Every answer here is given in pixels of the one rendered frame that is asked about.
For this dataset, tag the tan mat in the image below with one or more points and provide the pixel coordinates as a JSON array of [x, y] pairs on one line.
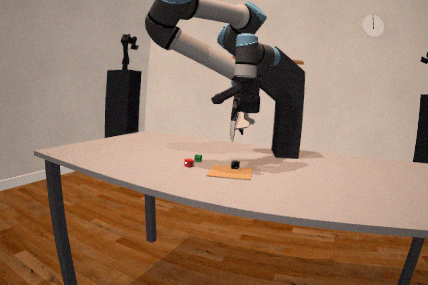
[[227, 172]]

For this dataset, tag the red die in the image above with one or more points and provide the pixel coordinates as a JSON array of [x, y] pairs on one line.
[[189, 163]]

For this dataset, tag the green die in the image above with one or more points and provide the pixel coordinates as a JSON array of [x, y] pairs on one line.
[[198, 158]]

